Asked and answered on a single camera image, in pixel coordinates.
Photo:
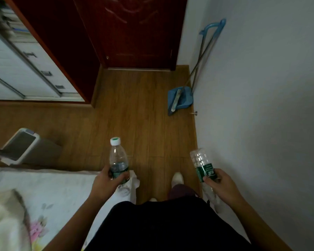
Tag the person's left hand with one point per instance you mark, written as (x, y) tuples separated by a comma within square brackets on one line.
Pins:
[(102, 183)]

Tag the person's right hand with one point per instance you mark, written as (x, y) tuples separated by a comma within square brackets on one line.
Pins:
[(225, 188)]

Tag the person's right thumb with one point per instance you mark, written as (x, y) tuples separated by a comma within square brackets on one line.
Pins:
[(210, 179)]

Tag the person's left thumb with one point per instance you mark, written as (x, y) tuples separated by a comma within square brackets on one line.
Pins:
[(120, 178)]

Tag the crushed clear plastic water bottle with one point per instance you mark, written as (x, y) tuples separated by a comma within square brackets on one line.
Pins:
[(200, 160)]

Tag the capped clear plastic water bottle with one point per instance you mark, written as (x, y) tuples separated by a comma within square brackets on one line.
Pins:
[(118, 156)]

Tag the person's right forearm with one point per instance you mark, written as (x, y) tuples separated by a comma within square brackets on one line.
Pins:
[(256, 224)]

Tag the person's left forearm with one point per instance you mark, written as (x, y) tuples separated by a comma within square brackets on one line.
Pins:
[(76, 224)]

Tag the person's maroon trousers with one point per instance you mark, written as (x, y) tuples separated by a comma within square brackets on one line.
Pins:
[(183, 191)]

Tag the person's white right shoe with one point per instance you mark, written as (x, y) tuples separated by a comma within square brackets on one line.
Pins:
[(177, 179)]

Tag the person's white shoe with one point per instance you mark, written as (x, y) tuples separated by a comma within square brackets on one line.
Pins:
[(153, 199), (177, 179)]

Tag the person's white left shoe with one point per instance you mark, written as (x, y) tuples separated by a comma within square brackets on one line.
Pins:
[(153, 199)]

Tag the person's black shirt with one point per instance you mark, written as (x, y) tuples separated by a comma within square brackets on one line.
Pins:
[(162, 227)]

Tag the white floral bed sheet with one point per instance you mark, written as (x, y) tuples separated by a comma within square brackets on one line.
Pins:
[(55, 190)]

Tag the metal door stopper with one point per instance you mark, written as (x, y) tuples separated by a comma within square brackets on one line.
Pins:
[(194, 113)]

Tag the grey white trash bin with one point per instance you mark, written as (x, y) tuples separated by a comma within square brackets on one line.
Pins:
[(34, 148)]

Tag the cream fluffy blanket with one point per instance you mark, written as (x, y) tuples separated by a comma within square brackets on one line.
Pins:
[(5, 222)]

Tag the dark red wooden door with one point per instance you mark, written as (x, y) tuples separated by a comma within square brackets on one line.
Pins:
[(136, 33)]

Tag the dark red wardrobe side panel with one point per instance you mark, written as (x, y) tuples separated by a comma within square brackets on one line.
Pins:
[(65, 41)]

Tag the white wardrobe with drawers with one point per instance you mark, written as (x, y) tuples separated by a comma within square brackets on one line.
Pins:
[(13, 67)]

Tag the row of books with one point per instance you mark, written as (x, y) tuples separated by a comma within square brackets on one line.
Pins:
[(7, 18)]

